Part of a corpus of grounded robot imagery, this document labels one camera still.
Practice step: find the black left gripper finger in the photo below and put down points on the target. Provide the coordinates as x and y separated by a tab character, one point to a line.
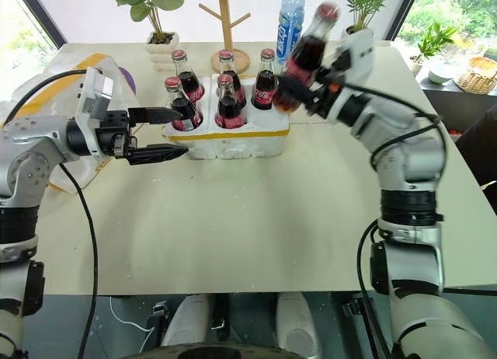
153	115
155	154

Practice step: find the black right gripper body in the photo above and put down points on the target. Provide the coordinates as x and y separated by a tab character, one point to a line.
324	91

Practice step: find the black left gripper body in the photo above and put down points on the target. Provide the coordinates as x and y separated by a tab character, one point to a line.
114	135

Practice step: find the glass cola bottle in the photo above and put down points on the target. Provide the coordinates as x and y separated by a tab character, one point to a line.
190	83
182	110
264	89
230	108
228	65
306	54

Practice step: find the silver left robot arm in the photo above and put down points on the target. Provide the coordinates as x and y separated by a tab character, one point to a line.
27	149

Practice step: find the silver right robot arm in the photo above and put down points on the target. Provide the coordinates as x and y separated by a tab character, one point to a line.
419	157

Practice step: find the dark rounded robot base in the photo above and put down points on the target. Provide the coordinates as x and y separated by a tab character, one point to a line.
209	351

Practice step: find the white foam crate yellow tape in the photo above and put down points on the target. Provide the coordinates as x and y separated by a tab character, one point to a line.
233	141

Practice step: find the purple round object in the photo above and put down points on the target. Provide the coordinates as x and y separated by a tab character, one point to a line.
127	81

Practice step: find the blue plastic water bottle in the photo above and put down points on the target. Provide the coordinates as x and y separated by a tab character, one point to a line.
290	21

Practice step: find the round-leaf plant in white pot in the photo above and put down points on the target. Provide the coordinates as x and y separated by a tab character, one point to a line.
163	48

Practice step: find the wooden branch stand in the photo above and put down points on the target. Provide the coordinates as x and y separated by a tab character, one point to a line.
227	28

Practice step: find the palm plant in white pot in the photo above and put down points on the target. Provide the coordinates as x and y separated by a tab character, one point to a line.
363	9

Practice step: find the small green potted plant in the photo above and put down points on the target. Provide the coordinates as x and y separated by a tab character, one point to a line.
431	44

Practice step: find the white bowl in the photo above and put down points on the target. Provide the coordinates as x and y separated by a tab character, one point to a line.
440	74

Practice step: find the dark side shelf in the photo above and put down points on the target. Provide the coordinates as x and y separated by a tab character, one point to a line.
458	106

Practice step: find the wicker basket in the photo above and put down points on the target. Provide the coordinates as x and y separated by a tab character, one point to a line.
479	77

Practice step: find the white rounded robot leg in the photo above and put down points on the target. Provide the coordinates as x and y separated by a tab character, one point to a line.
297	324
186	320

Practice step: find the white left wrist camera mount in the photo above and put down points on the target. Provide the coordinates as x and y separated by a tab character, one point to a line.
90	98

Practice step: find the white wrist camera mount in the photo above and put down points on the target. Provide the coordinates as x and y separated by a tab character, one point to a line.
359	50
90	98

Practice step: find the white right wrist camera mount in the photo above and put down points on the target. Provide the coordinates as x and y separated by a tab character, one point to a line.
359	50

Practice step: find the black window frame bar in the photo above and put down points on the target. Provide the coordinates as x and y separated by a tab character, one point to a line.
402	11
42	15

